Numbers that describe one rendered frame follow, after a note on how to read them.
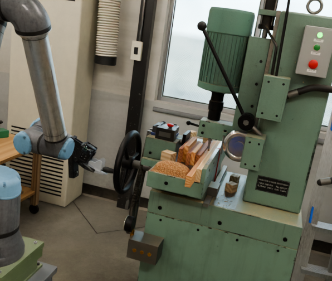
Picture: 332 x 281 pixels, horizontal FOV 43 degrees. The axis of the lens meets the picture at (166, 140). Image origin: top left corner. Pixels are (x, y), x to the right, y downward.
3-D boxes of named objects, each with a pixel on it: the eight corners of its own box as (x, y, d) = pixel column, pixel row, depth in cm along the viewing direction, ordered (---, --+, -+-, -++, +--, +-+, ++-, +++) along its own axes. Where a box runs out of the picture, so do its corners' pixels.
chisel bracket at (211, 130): (199, 136, 179) (203, 116, 177) (232, 143, 176) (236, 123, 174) (195, 140, 172) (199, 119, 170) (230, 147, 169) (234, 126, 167)
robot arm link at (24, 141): (34, 137, 163) (52, 127, 174) (9, 131, 166) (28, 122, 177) (34, 159, 167) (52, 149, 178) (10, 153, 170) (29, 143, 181)
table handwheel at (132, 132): (131, 177, 206) (137, 121, 196) (171, 187, 202) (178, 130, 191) (107, 204, 180) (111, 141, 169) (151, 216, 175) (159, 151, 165)
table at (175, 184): (166, 143, 214) (167, 131, 213) (225, 156, 207) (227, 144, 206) (121, 180, 158) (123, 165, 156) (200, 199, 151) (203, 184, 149)
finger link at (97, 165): (108, 167, 175) (90, 155, 176) (103, 179, 176) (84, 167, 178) (112, 165, 177) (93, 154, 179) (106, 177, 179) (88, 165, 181)
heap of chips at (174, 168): (157, 163, 163) (159, 154, 162) (192, 172, 160) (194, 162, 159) (150, 170, 155) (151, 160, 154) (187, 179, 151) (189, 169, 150)
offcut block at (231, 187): (229, 188, 177) (231, 180, 176) (237, 191, 174) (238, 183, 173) (224, 190, 174) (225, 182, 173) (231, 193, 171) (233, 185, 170)
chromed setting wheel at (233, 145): (220, 156, 164) (226, 126, 160) (252, 164, 161) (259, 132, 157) (219, 159, 161) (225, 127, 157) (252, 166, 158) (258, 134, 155)
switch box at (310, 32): (294, 72, 149) (305, 25, 145) (324, 77, 147) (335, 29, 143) (294, 73, 143) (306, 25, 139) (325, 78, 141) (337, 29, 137)
